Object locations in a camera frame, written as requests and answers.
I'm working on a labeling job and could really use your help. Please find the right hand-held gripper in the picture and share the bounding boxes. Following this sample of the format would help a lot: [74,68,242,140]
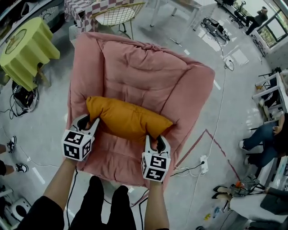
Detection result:
[141,134,171,182]

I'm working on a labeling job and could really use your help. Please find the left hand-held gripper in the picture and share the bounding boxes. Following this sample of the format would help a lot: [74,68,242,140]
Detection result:
[62,114,100,162]

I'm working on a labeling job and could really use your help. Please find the orange cushion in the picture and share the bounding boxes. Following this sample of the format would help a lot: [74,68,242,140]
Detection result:
[86,96,173,144]

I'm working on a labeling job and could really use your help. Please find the person's right forearm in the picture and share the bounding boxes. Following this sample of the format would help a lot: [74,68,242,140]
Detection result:
[144,179,171,230]

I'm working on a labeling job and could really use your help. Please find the person's left forearm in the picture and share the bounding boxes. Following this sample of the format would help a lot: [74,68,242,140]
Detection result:
[42,158,77,203]

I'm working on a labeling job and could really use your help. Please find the pink padded armchair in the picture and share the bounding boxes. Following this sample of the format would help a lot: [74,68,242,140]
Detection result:
[67,31,216,187]

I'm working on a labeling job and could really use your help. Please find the red floor tape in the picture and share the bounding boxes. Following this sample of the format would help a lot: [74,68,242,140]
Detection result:
[175,129,240,180]

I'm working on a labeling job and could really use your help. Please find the white power strip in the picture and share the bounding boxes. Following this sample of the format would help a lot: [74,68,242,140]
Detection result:
[199,155,209,174]

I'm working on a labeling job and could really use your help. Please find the person's black trousers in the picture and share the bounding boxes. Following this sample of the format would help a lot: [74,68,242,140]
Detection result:
[69,175,137,230]

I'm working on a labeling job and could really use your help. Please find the round table green tablecloth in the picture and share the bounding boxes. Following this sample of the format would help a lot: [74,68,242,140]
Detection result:
[0,17,61,92]

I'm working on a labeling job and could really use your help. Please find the white patterned storage basket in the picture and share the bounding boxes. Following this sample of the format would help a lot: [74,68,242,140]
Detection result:
[68,24,78,42]

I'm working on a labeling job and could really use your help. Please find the black white patterned handbag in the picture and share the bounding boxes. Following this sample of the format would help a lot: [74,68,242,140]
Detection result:
[229,174,266,196]

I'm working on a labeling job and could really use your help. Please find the person's black printed shirt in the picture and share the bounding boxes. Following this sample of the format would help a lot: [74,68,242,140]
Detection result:
[17,195,65,230]

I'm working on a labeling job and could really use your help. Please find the round gold rimmed tray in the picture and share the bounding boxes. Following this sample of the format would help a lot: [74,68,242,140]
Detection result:
[4,29,26,54]

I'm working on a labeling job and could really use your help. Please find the table with checkered tablecloth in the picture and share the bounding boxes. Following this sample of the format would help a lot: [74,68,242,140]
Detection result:
[64,0,135,34]

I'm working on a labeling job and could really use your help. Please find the white desk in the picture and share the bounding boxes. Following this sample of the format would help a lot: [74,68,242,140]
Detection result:
[252,72,288,113]

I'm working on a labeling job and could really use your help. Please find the white square table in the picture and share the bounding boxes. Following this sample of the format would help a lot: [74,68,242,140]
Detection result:
[144,0,203,44]

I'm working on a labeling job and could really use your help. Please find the large black framed window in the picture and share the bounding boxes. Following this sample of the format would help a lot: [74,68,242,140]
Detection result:
[258,8,288,49]

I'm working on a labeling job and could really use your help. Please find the black power cable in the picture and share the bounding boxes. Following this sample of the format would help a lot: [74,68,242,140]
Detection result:
[172,163,203,177]

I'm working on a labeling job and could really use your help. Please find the black floor device with cables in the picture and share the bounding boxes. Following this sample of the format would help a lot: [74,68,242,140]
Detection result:
[11,80,40,115]

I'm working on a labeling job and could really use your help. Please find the white floor cable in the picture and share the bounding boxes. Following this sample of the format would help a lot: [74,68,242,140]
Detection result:
[208,51,227,158]

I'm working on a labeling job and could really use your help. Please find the gold wire chair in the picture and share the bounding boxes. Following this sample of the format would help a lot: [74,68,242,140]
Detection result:
[92,2,147,40]

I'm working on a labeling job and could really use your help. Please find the black ring device with cables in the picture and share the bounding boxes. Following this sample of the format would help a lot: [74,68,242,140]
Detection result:
[201,17,230,45]

